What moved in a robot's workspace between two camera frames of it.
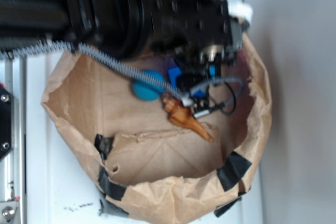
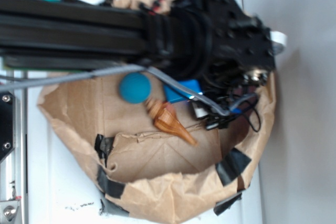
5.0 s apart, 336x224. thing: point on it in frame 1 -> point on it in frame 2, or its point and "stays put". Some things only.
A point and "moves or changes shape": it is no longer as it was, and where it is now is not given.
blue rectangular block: (174, 73) moves or changes shape
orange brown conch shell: (182, 115) -> (165, 116)
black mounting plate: (6, 136) stays put
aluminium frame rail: (13, 168) stays put
